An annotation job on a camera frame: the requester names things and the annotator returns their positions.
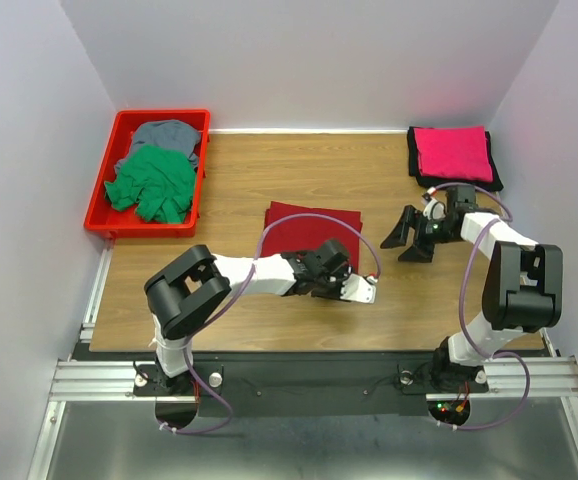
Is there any green t shirt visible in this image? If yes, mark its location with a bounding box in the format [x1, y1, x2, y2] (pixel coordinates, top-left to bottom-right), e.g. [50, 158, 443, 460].
[104, 145, 197, 224]

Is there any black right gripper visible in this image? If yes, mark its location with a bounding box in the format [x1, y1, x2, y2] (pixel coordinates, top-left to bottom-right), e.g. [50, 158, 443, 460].
[379, 204, 459, 263]

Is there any dark red t shirt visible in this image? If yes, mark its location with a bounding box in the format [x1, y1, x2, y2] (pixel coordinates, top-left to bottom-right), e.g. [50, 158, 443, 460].
[260, 201, 362, 270]

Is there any purple cable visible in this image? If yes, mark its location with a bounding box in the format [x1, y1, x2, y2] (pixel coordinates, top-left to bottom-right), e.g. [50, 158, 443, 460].
[156, 213, 383, 435]
[423, 182, 533, 432]

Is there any aluminium frame rail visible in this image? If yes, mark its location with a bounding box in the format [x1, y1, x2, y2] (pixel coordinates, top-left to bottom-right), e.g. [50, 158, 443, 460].
[30, 239, 578, 479]

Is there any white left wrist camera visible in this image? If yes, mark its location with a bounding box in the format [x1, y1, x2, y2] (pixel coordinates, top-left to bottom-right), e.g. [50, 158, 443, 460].
[340, 273, 378, 304]

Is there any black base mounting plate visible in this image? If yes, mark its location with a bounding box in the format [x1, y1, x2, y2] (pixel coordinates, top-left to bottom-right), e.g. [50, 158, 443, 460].
[133, 351, 488, 419]

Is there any grey t shirt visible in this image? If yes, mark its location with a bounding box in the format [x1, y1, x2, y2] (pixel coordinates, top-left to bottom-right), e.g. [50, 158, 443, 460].
[114, 119, 202, 173]

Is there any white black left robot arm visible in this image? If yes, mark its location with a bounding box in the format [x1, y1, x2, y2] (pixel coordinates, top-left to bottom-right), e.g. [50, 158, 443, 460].
[140, 239, 354, 394]

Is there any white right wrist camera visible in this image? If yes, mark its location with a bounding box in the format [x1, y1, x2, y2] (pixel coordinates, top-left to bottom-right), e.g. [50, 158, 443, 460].
[422, 187, 446, 220]

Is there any folded pink t shirt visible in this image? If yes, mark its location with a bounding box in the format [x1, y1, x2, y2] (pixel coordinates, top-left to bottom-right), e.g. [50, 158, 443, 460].
[413, 126, 494, 183]

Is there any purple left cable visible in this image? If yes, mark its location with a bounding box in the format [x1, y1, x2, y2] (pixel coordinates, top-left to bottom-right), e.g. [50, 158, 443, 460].
[156, 213, 383, 435]

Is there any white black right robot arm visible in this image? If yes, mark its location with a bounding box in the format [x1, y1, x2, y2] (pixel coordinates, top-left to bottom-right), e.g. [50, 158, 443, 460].
[381, 182, 563, 390]

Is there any red plastic bin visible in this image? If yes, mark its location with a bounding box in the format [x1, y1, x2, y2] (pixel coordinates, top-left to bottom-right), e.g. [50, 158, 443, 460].
[84, 109, 211, 240]

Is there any folded black t shirt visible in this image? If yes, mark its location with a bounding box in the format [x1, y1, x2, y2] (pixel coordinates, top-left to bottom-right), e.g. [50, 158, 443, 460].
[406, 126, 504, 192]

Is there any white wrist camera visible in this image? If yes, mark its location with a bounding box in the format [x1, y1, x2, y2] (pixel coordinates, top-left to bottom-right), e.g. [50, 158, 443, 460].
[340, 273, 378, 304]
[422, 187, 446, 220]

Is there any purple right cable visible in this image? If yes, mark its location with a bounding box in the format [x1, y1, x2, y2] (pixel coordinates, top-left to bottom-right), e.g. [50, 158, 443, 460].
[423, 182, 533, 432]

